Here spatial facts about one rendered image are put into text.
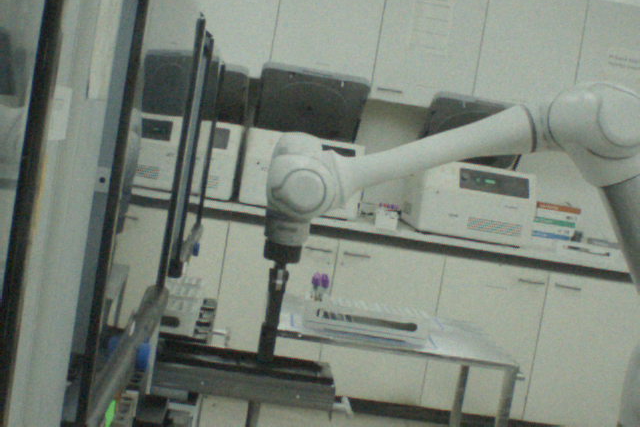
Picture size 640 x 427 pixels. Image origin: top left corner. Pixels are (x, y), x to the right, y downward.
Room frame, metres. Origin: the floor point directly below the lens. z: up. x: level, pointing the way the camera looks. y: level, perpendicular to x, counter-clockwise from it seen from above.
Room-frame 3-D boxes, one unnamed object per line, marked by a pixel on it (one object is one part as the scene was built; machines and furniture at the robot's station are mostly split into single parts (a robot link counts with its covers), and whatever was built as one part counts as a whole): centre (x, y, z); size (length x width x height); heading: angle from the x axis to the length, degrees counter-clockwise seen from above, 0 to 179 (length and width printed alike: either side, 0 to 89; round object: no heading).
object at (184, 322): (1.73, 0.35, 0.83); 0.30 x 0.10 x 0.06; 95
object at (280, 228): (1.64, 0.04, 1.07); 0.09 x 0.09 x 0.06
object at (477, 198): (4.27, -0.77, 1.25); 0.62 x 0.56 x 0.69; 4
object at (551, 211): (4.47, -1.29, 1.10); 0.24 x 0.13 x 0.10; 93
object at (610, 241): (4.44, -1.61, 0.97); 0.24 x 0.12 x 0.13; 84
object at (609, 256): (4.15, -1.37, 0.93); 0.30 x 0.10 x 0.06; 87
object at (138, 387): (1.18, 0.20, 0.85); 0.12 x 0.02 x 0.06; 5
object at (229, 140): (4.16, 0.66, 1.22); 0.62 x 0.56 x 0.64; 3
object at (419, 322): (2.00, -0.17, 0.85); 0.30 x 0.10 x 0.06; 92
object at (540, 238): (4.47, -1.25, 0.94); 0.23 x 0.13 x 0.07; 99
